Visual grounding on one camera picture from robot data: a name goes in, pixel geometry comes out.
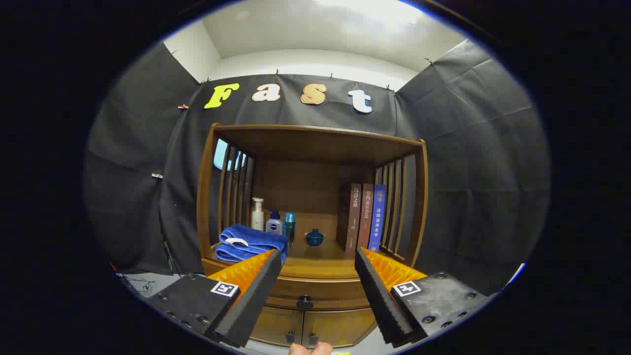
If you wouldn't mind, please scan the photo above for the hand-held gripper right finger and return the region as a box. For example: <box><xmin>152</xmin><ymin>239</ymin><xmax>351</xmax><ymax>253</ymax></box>
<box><xmin>354</xmin><ymin>247</ymin><xmax>493</xmax><ymax>348</ymax></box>

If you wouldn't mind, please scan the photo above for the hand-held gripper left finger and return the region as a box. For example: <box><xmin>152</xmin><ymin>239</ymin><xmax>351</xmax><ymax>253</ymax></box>
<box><xmin>148</xmin><ymin>249</ymin><xmax>282</xmax><ymax>348</ymax></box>

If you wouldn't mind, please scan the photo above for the wooden drawer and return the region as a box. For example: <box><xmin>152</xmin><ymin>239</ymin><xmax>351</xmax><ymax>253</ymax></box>
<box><xmin>266</xmin><ymin>276</ymin><xmax>371</xmax><ymax>312</ymax></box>

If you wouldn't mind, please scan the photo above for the wooden cabinet door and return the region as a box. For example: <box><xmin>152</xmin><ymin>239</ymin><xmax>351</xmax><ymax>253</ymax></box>
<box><xmin>250</xmin><ymin>306</ymin><xmax>304</xmax><ymax>347</ymax></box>
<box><xmin>302</xmin><ymin>308</ymin><xmax>378</xmax><ymax>348</ymax></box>

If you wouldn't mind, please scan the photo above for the wooden countertop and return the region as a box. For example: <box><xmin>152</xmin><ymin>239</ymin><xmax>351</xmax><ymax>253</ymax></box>
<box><xmin>203</xmin><ymin>212</ymin><xmax>412</xmax><ymax>280</ymax></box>

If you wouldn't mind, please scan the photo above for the wooden cabinet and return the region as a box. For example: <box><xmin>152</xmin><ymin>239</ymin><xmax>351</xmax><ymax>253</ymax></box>
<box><xmin>196</xmin><ymin>123</ymin><xmax>429</xmax><ymax>348</ymax></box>

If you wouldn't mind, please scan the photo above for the folded blue towel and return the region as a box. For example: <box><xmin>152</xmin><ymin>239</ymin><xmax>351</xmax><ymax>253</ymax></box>
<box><xmin>215</xmin><ymin>224</ymin><xmax>288</xmax><ymax>264</ymax></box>

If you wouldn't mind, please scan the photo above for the white pump bottle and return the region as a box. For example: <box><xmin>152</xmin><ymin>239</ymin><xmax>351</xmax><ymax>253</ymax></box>
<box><xmin>251</xmin><ymin>197</ymin><xmax>265</xmax><ymax>231</ymax></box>

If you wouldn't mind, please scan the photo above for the blue book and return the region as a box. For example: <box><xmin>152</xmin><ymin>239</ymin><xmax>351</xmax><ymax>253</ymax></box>
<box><xmin>368</xmin><ymin>184</ymin><xmax>387</xmax><ymax>253</ymax></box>

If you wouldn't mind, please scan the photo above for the reddish brown book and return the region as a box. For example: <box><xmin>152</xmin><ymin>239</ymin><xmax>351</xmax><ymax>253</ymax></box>
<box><xmin>357</xmin><ymin>183</ymin><xmax>374</xmax><ymax>250</ymax></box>

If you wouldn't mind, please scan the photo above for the dark brown book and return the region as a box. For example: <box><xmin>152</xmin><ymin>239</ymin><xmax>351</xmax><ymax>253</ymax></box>
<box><xmin>337</xmin><ymin>183</ymin><xmax>362</xmax><ymax>253</ymax></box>

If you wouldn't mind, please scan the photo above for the black backdrop cloth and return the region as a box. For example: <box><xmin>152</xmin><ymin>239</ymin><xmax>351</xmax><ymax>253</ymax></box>
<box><xmin>84</xmin><ymin>39</ymin><xmax>550</xmax><ymax>296</ymax></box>

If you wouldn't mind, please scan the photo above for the thin floor cable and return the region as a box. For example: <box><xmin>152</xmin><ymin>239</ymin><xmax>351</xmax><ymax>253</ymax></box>
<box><xmin>129</xmin><ymin>278</ymin><xmax>157</xmax><ymax>296</ymax></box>

